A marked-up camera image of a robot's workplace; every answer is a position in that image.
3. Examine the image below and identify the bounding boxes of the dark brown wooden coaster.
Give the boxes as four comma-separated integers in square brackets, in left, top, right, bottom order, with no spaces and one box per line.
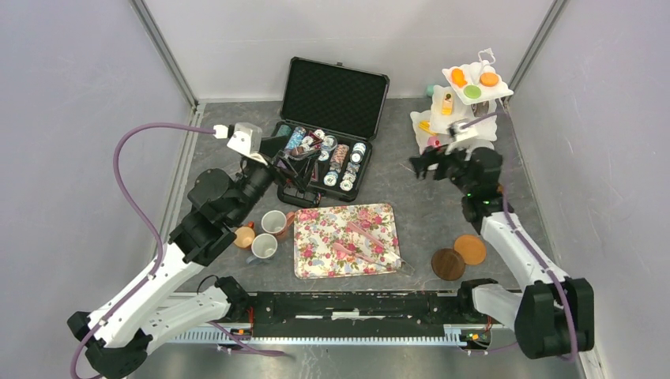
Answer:
[431,248,465,281]

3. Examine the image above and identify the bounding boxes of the white three-tier cake stand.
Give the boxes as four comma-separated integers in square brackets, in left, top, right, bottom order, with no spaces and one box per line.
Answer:
[410,48,514,152]

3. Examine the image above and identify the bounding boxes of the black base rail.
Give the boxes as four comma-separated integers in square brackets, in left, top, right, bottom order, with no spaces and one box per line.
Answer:
[212,276,509,341]

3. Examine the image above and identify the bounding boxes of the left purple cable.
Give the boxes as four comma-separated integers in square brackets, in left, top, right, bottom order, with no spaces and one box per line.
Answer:
[69,122,231,379]

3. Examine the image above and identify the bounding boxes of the green round macaron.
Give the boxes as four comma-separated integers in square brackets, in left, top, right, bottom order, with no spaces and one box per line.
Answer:
[463,84,482,99]

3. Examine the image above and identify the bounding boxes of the orange mug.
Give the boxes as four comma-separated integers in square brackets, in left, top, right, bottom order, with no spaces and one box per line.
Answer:
[234,222,257,250]

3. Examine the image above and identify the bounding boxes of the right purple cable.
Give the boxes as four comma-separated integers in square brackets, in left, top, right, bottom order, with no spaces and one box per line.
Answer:
[460,107,579,363]

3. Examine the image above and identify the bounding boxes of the pink-handled metal tongs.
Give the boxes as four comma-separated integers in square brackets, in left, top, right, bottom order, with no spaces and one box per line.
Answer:
[332,221,415,276]

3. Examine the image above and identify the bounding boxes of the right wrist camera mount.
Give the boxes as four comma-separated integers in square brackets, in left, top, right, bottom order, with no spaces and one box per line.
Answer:
[446,119,479,155]

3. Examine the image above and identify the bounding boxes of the yellow kiwi cake slice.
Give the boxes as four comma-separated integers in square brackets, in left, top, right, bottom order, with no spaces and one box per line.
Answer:
[418,120,437,137]

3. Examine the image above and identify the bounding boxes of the grey white mug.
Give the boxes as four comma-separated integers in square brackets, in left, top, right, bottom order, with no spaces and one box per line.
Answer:
[246,233,278,265]

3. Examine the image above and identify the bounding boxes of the yellow cake with green fruit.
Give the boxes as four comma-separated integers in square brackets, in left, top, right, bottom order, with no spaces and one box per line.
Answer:
[441,92,454,115]

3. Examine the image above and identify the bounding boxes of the chocolate cake slice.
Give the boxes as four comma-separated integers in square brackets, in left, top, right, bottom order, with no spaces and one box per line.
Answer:
[472,102,490,118]

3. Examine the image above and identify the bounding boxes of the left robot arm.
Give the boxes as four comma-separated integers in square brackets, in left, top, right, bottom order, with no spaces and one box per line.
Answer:
[67,137,319,378]

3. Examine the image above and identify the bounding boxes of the orange pastry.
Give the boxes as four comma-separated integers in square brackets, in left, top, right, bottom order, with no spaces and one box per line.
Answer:
[450,68,468,88]

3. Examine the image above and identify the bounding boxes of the pink mug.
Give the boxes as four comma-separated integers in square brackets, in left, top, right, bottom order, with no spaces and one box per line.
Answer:
[261,210,295,240]

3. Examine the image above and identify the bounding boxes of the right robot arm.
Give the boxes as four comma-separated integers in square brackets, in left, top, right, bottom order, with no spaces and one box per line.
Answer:
[409,145,595,360]

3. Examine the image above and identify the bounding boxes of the yellow round biscuit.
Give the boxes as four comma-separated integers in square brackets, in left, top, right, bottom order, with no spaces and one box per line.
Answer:
[480,72,500,87]

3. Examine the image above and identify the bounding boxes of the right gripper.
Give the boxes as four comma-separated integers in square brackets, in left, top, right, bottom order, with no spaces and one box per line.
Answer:
[408,138,475,196]

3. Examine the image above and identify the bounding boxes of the black poker chip case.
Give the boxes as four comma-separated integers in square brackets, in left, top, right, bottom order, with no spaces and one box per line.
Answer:
[272,57,390,208]

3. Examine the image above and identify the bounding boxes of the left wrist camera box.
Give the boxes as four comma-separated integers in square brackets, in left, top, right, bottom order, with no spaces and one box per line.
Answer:
[227,122,268,166]

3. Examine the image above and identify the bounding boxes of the pink strawberry cake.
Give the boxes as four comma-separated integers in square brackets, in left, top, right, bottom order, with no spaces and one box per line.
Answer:
[427,136,441,148]

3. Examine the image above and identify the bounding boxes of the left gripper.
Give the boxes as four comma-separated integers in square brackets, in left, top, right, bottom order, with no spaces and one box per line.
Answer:
[228,135,321,226]

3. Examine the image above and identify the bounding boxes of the floral serving tray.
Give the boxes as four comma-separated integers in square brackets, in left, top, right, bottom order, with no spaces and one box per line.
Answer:
[294,203,401,280]

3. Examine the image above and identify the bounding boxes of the light orange wooden coaster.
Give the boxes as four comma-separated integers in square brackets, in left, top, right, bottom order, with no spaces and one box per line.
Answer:
[454,235,487,265]

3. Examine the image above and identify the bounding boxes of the purple cable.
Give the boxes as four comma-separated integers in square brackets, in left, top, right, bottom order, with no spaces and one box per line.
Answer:
[460,107,579,363]
[69,122,231,379]

